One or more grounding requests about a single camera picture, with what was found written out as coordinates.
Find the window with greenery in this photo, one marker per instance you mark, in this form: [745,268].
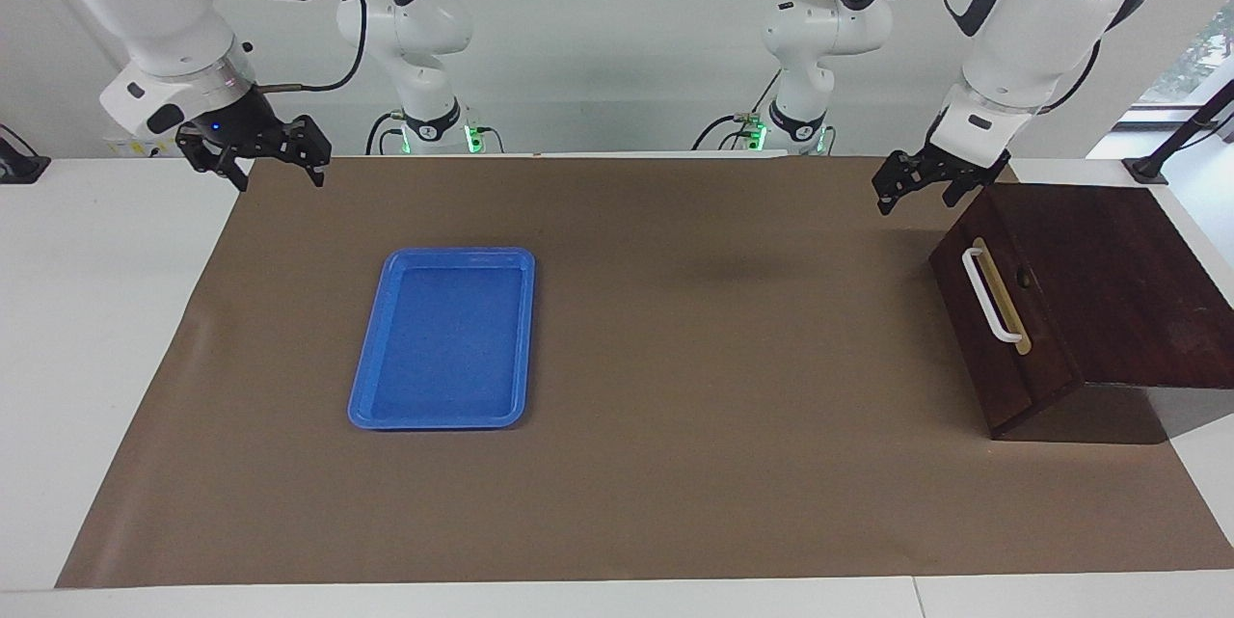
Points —
[1200,49]

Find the brown table mat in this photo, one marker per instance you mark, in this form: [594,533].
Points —
[675,483]

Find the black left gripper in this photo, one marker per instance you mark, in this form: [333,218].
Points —
[959,165]

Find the black angled stand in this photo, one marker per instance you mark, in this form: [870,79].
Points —
[1147,170]

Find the dark wooden cabinet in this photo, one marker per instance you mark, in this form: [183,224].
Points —
[1128,290]

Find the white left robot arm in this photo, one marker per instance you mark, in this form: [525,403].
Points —
[1022,20]

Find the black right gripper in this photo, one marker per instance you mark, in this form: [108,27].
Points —
[236,126]

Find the blue plastic tray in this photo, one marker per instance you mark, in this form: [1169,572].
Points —
[424,338]

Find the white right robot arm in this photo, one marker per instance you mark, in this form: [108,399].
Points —
[164,11]

